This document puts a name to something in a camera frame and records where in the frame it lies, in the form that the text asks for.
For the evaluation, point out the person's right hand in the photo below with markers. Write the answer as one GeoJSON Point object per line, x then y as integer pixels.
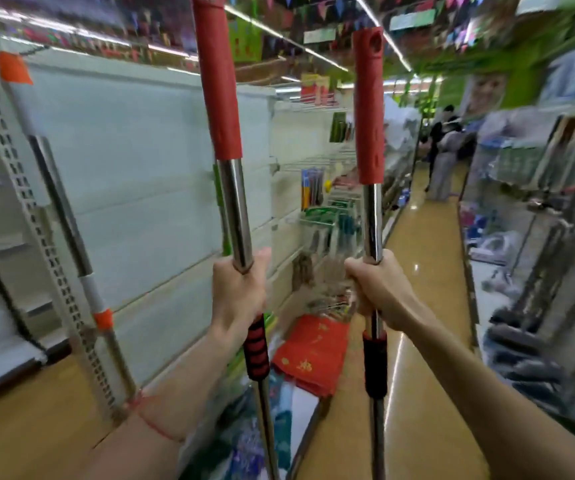
{"type": "Point", "coordinates": [390, 294]}

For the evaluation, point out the person's left hand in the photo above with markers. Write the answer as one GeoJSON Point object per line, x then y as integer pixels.
{"type": "Point", "coordinates": [235, 299]}

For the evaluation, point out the person's right fingers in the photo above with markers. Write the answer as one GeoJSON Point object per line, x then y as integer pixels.
{"type": "Point", "coordinates": [360, 284]}

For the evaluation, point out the person's left thumb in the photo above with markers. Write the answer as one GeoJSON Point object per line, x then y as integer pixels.
{"type": "Point", "coordinates": [263, 264]}

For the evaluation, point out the steel mop pole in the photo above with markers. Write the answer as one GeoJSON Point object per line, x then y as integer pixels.
{"type": "Point", "coordinates": [369, 104]}
{"type": "Point", "coordinates": [220, 94]}

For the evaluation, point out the person's left forearm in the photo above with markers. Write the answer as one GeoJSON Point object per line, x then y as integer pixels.
{"type": "Point", "coordinates": [177, 399]}

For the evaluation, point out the person's right forearm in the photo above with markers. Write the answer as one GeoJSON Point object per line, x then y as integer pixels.
{"type": "Point", "coordinates": [487, 404]}

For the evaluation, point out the green hanging hanger pack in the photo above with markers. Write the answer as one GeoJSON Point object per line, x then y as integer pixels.
{"type": "Point", "coordinates": [321, 216]}

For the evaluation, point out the stack of red packets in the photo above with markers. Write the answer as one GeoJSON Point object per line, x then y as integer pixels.
{"type": "Point", "coordinates": [312, 352]}

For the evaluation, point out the hanging colourful tool packets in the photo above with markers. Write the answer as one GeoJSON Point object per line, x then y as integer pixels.
{"type": "Point", "coordinates": [312, 187]}

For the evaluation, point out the white shelving unit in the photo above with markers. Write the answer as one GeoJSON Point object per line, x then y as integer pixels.
{"type": "Point", "coordinates": [142, 184]}

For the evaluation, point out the green hanging packet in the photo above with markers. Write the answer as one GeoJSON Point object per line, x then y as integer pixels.
{"type": "Point", "coordinates": [338, 127]}

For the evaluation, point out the pile of blue patterned packets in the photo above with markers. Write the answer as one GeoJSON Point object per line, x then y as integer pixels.
{"type": "Point", "coordinates": [240, 444]}

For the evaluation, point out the rack of mops and brooms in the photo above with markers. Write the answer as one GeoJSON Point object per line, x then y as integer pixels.
{"type": "Point", "coordinates": [542, 254]}

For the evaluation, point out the steel pole with orange band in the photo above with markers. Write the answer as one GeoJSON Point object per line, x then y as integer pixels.
{"type": "Point", "coordinates": [70, 229]}

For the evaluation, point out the green hanging banner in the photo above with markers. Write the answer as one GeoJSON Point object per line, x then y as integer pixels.
{"type": "Point", "coordinates": [245, 42]}

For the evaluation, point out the ceiling light strip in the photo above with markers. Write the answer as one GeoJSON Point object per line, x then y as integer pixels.
{"type": "Point", "coordinates": [385, 37]}
{"type": "Point", "coordinates": [287, 39]}

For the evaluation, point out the white hanging sign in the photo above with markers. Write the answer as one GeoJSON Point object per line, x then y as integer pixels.
{"type": "Point", "coordinates": [319, 35]}

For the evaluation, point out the pale green hanging sign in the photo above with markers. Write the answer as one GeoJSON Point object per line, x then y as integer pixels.
{"type": "Point", "coordinates": [411, 19]}

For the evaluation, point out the orange paper tag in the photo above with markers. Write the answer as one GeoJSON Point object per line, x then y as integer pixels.
{"type": "Point", "coordinates": [13, 68]}

